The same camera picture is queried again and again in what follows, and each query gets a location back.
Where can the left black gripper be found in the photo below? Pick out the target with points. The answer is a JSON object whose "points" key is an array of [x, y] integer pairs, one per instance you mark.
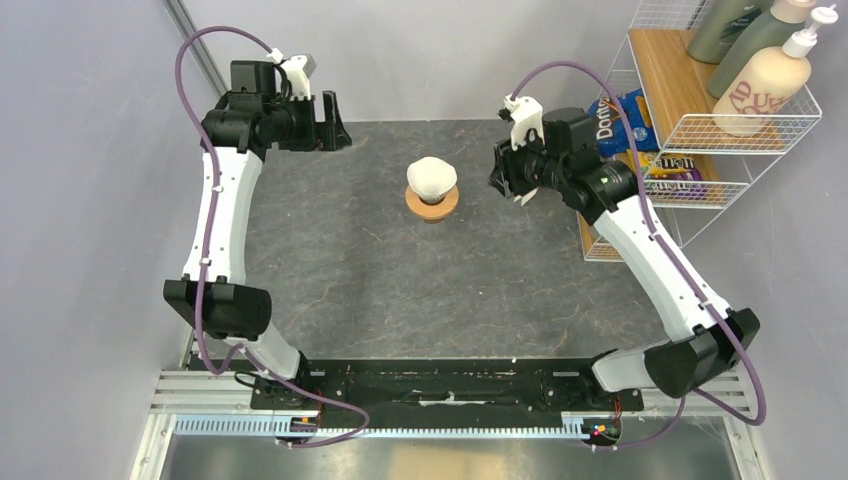
{"points": [[326, 136]]}

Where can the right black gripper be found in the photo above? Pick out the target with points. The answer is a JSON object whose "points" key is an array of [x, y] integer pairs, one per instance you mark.
{"points": [[504, 174]]}

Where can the single white coffee filter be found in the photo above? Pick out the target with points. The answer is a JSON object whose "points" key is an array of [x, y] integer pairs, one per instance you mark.
{"points": [[431, 179]]}

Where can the round wooden dripper stand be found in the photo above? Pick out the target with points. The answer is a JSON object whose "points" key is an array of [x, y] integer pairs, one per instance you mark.
{"points": [[432, 213]]}

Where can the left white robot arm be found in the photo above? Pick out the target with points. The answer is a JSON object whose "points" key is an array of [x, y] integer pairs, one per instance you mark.
{"points": [[269, 105]]}

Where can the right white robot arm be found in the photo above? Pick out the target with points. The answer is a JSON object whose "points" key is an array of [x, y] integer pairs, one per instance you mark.
{"points": [[558, 151]]}

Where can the blue Doritos chip bag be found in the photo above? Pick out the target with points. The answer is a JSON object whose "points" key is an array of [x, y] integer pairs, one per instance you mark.
{"points": [[610, 132]]}

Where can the yellow M&M's candy bag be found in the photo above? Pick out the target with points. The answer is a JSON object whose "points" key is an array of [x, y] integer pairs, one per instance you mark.
{"points": [[672, 176]]}

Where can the dark green bottle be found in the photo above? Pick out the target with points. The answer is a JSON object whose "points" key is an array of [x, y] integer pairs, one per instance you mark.
{"points": [[720, 28]]}

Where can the cream pump lotion bottle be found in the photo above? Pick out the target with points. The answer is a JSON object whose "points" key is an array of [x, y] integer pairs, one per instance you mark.
{"points": [[770, 79]]}

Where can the green bottle beige cap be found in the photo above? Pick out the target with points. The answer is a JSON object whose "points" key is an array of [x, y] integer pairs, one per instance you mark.
{"points": [[776, 24]]}

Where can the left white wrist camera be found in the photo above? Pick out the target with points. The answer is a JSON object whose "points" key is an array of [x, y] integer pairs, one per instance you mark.
{"points": [[297, 71]]}

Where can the white wire shelf rack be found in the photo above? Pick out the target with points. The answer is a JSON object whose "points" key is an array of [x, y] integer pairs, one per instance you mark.
{"points": [[653, 57]]}

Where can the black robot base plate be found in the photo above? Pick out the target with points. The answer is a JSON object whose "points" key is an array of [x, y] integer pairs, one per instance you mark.
{"points": [[446, 393]]}

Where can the aluminium frame rail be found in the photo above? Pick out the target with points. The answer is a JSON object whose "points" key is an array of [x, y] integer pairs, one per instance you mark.
{"points": [[191, 401]]}

